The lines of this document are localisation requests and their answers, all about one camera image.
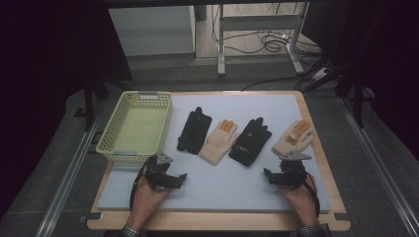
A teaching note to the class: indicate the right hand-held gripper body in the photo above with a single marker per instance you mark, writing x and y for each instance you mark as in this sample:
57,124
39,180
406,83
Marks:
291,169

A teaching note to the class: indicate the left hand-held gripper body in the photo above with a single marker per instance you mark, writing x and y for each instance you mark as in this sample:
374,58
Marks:
161,174

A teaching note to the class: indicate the black glove with small print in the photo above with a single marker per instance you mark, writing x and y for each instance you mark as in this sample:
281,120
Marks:
250,141

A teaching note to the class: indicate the plain black glove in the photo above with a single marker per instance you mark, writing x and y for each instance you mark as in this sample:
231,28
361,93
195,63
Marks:
194,131

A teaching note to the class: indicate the pale yellow plastic basket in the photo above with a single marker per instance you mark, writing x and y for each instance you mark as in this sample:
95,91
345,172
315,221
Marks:
138,131

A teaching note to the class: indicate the beige glove with orange fingertips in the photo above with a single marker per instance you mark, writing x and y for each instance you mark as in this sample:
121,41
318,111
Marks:
293,140
219,141

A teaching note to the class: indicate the person's left hand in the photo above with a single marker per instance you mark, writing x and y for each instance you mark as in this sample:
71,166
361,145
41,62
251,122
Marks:
146,200

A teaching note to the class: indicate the person's right hand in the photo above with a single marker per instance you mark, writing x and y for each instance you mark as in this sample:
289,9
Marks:
301,200

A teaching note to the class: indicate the person's right plaid sleeve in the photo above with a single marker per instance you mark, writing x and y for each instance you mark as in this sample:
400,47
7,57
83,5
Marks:
314,231

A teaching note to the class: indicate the person's plaid sleeve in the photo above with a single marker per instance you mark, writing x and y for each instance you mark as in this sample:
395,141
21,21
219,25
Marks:
314,231
129,231

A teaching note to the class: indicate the person's left plaid sleeve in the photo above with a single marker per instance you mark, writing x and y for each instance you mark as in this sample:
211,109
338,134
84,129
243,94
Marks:
129,231

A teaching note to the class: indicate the black stand leg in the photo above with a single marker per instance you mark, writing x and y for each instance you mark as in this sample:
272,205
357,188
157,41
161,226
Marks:
358,105
89,105

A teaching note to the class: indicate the white power strip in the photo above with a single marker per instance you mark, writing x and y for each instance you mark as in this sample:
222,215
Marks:
319,74

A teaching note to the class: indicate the white cabinet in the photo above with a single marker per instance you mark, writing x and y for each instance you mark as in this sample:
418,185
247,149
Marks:
151,31

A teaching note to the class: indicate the white metal stand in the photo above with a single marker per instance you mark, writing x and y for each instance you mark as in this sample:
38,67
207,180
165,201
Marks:
260,23

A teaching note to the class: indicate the aluminium rail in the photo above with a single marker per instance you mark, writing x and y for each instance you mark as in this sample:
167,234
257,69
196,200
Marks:
378,164
69,177

